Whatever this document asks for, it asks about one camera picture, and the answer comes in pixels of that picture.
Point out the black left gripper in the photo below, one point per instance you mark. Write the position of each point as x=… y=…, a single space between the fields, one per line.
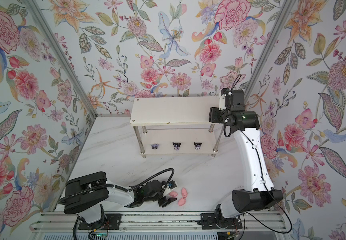
x=163 y=193

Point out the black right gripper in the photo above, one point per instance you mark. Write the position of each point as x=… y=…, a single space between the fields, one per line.
x=215 y=115

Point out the black purple figurine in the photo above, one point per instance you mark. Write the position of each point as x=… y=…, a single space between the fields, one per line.
x=155 y=146
x=176 y=146
x=197 y=145

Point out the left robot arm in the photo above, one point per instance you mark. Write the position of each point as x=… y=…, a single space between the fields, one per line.
x=84 y=195

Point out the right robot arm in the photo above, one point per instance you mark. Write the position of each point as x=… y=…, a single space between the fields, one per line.
x=258 y=192

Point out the white two-tier shelf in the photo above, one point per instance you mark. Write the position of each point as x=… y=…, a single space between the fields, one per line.
x=182 y=120

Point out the pink pig toy centre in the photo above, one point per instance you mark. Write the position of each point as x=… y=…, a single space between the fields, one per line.
x=173 y=194

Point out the pink pig toy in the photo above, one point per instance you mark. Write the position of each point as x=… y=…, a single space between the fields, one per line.
x=173 y=194
x=184 y=193
x=182 y=202

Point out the pink pig toy near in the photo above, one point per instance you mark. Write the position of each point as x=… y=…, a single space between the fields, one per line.
x=182 y=202

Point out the pink pig toy right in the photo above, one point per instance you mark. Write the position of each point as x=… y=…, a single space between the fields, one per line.
x=184 y=193

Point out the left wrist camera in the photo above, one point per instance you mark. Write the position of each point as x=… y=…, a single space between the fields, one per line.
x=171 y=187

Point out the aluminium corner post right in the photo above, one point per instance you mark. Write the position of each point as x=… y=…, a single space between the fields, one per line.
x=279 y=23

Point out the aluminium corner post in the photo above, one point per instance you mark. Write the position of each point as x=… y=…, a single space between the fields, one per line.
x=49 y=36
x=279 y=23

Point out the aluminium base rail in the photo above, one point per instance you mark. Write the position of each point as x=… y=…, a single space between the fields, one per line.
x=127 y=222

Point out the aluminium corner post left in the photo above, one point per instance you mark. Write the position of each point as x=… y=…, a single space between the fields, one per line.
x=49 y=36

